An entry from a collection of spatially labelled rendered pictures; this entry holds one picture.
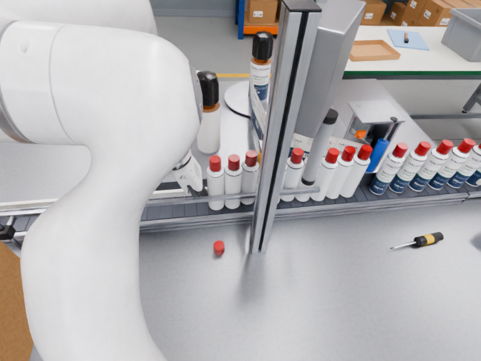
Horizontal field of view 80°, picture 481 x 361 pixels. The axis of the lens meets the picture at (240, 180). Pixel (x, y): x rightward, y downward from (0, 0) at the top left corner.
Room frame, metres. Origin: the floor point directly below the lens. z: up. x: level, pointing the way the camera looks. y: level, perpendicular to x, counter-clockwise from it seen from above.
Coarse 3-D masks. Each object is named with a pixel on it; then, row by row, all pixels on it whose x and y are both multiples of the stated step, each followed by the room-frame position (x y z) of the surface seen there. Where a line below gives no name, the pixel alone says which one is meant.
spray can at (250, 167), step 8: (248, 152) 0.60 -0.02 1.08; (248, 160) 0.58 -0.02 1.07; (256, 160) 0.59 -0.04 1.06; (248, 168) 0.57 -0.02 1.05; (256, 168) 0.58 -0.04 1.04; (248, 176) 0.57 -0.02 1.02; (256, 176) 0.58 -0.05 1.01; (248, 184) 0.57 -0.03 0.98; (256, 184) 0.59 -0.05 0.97; (248, 192) 0.57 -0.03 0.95; (240, 200) 0.58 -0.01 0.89; (248, 200) 0.57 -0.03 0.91
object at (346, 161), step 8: (344, 152) 0.64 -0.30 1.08; (352, 152) 0.63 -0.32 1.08; (344, 160) 0.63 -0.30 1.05; (352, 160) 0.64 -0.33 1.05; (336, 168) 0.63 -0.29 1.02; (344, 168) 0.62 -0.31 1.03; (336, 176) 0.62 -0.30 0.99; (344, 176) 0.62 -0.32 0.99; (336, 184) 0.62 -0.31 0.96; (328, 192) 0.63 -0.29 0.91; (336, 192) 0.62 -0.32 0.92
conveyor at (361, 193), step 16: (368, 192) 0.66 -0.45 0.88; (384, 192) 0.67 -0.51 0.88; (416, 192) 0.68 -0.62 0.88; (432, 192) 0.68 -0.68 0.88; (448, 192) 0.69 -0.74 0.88; (464, 192) 0.70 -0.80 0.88; (32, 208) 0.50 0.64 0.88; (144, 208) 0.53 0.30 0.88; (160, 208) 0.53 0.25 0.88; (176, 208) 0.54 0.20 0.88; (192, 208) 0.54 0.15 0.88; (208, 208) 0.55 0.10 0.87; (224, 208) 0.55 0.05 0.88; (240, 208) 0.55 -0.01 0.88; (16, 224) 0.44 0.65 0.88
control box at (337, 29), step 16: (336, 0) 0.57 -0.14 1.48; (352, 0) 0.58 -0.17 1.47; (336, 16) 0.49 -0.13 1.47; (352, 16) 0.49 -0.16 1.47; (320, 32) 0.44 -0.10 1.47; (336, 32) 0.43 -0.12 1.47; (352, 32) 0.50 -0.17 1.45; (320, 48) 0.43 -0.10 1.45; (336, 48) 0.42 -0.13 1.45; (320, 64) 0.43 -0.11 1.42; (336, 64) 0.43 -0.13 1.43; (320, 80) 0.43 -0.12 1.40; (336, 80) 0.49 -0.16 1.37; (304, 96) 0.44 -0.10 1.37; (320, 96) 0.43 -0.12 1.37; (304, 112) 0.43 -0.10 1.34; (320, 112) 0.42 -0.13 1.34; (304, 128) 0.43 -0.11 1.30
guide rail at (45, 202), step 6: (156, 192) 0.57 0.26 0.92; (162, 192) 0.57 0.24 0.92; (168, 192) 0.57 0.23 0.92; (174, 192) 0.58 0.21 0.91; (180, 192) 0.58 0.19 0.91; (54, 198) 0.52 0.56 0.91; (0, 204) 0.48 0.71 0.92; (6, 204) 0.49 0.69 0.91; (12, 204) 0.49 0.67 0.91; (18, 204) 0.49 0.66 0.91; (24, 204) 0.49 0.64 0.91; (30, 204) 0.49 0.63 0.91; (36, 204) 0.50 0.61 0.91; (42, 204) 0.50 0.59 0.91; (48, 204) 0.50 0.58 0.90
